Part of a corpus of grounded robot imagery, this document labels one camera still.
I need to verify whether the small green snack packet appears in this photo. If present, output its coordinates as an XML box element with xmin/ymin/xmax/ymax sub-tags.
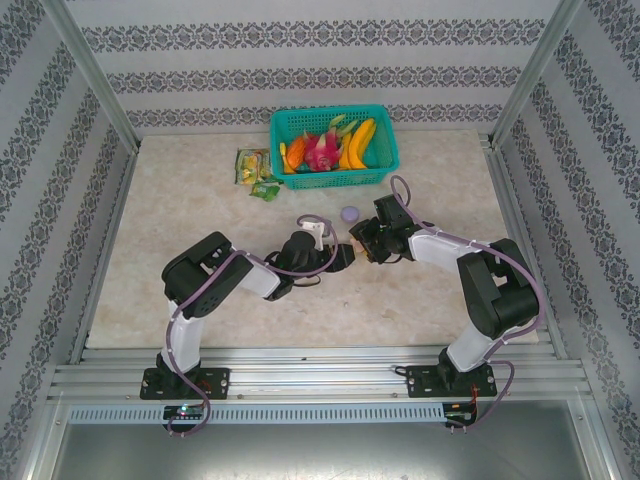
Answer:
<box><xmin>249</xmin><ymin>180</ymin><xmax>282</xmax><ymax>202</ymax></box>

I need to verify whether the teal plastic basket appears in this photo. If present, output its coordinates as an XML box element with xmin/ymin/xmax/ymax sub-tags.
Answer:
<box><xmin>269</xmin><ymin>103</ymin><xmax>401</xmax><ymax>191</ymax></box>

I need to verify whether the yellow banana bunch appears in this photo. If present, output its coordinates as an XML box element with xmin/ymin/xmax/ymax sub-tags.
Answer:
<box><xmin>339</xmin><ymin>118</ymin><xmax>378</xmax><ymax>171</ymax></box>

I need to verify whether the yellow green snack packet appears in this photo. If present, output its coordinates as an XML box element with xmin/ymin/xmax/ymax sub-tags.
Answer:
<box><xmin>234</xmin><ymin>147</ymin><xmax>273</xmax><ymax>186</ymax></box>

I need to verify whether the orange oval fruit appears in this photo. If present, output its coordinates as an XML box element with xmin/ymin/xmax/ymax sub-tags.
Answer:
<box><xmin>285</xmin><ymin>137</ymin><xmax>307</xmax><ymax>169</ymax></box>

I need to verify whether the pink dragon fruit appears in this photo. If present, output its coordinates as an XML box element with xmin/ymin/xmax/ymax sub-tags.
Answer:
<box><xmin>303</xmin><ymin>113</ymin><xmax>359</xmax><ymax>172</ymax></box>

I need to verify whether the right green circuit board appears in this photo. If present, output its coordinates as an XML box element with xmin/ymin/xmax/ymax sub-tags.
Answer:
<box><xmin>446</xmin><ymin>402</ymin><xmax>479</xmax><ymax>427</ymax></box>

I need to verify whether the green circuit board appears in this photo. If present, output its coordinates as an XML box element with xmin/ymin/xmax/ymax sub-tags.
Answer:
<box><xmin>162</xmin><ymin>405</ymin><xmax>207</xmax><ymax>421</ymax></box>
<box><xmin>446</xmin><ymin>402</ymin><xmax>479</xmax><ymax>427</ymax></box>

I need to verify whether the left green circuit board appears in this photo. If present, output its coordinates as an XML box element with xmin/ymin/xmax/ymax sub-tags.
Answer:
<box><xmin>162</xmin><ymin>405</ymin><xmax>207</xmax><ymax>421</ymax></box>

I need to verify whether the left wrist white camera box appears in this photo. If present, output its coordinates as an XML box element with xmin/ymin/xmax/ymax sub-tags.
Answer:
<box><xmin>297</xmin><ymin>219</ymin><xmax>327</xmax><ymax>251</ymax></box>

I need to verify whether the aluminium mounting rail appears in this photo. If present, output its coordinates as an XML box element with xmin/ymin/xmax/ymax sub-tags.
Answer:
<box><xmin>47</xmin><ymin>344</ymin><xmax>587</xmax><ymax>404</ymax></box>

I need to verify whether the aluminium side rail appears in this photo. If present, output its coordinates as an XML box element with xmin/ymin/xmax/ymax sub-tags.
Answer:
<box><xmin>67</xmin><ymin>149</ymin><xmax>140</xmax><ymax>365</ymax></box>
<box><xmin>482</xmin><ymin>142</ymin><xmax>570</xmax><ymax>362</ymax></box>

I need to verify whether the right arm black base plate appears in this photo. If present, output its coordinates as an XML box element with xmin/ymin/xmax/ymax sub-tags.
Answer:
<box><xmin>405</xmin><ymin>364</ymin><xmax>499</xmax><ymax>400</ymax></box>

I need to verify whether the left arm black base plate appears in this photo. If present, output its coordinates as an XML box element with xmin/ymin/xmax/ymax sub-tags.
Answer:
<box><xmin>139</xmin><ymin>367</ymin><xmax>231</xmax><ymax>401</ymax></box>

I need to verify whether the grey slotted cable duct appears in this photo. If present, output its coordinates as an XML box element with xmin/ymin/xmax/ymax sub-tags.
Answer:
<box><xmin>67</xmin><ymin>403</ymin><xmax>447</xmax><ymax>424</ymax></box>

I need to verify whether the aluminium frame post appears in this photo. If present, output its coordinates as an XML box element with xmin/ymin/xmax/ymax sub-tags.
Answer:
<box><xmin>486</xmin><ymin>0</ymin><xmax>585</xmax><ymax>147</ymax></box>
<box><xmin>38</xmin><ymin>0</ymin><xmax>142</xmax><ymax>154</ymax></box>

